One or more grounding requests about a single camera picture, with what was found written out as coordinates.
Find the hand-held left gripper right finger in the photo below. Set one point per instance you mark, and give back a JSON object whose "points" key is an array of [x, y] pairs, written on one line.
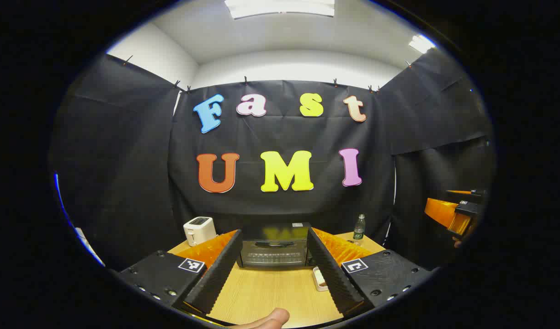
{"points": [[332, 274]]}

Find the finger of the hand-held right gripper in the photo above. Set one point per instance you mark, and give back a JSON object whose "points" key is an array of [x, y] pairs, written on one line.
{"points": [[469, 195], [442, 212]]}

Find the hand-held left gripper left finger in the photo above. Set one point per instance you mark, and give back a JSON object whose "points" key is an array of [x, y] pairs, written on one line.
{"points": [[216, 274]]}

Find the black electric oven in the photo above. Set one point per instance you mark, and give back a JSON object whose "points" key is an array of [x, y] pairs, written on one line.
{"points": [[273, 251]]}

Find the white rectangular container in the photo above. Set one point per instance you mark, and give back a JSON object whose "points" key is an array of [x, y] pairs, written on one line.
{"points": [[317, 285]]}

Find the white toaster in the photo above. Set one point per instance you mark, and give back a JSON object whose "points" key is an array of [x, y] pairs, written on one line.
{"points": [[198, 232]]}

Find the clear plastic water bottle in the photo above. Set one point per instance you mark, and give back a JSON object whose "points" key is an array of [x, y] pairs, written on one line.
{"points": [[359, 230]]}

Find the black backdrop cloth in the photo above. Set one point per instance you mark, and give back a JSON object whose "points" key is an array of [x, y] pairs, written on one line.
{"points": [[261, 137]]}

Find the small ceiling light panel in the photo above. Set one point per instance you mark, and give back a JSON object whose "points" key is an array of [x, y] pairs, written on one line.
{"points": [[420, 43]]}

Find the large ceiling light panel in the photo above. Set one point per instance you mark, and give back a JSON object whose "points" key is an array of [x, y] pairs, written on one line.
{"points": [[280, 7]]}

